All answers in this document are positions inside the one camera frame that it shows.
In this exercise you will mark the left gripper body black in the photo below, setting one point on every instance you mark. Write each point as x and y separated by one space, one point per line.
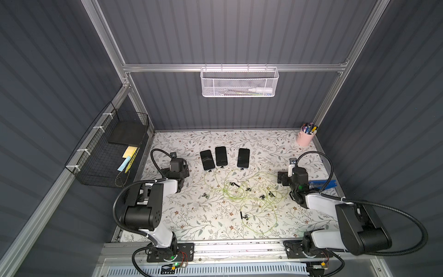
181 175

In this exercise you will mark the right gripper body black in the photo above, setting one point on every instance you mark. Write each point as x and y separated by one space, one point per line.
284 178

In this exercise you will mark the black smartphone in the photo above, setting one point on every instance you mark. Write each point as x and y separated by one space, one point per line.
243 158
221 156
207 160

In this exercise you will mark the green wired earphones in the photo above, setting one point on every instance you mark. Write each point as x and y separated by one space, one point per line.
226 186
263 204

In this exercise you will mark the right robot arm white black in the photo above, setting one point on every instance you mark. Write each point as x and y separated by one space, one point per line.
360 231

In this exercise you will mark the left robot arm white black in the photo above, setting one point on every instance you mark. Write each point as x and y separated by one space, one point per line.
145 218

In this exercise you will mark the blue object at mat edge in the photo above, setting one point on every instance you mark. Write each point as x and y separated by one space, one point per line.
318 184

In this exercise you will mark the pink pen cup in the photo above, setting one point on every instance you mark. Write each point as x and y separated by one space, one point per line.
306 134

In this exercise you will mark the yellow sticky notes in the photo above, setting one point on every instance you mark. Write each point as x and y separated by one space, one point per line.
129 152

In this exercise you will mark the floral table mat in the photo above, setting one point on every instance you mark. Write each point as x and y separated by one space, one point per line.
194 219

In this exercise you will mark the black notebook in basket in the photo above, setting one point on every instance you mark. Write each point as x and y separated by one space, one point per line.
127 133

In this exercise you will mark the white marker in basket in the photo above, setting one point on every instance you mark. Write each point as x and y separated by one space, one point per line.
261 91

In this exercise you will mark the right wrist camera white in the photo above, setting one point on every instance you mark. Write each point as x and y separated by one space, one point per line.
292 164

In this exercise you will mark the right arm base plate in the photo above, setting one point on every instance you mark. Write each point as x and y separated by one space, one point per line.
297 249

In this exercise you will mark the black wire wall basket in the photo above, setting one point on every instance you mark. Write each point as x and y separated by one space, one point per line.
95 162

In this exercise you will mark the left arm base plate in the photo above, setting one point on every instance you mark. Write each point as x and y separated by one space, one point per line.
181 252

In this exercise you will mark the white wire mesh basket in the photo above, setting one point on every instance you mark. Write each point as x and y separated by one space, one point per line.
234 81

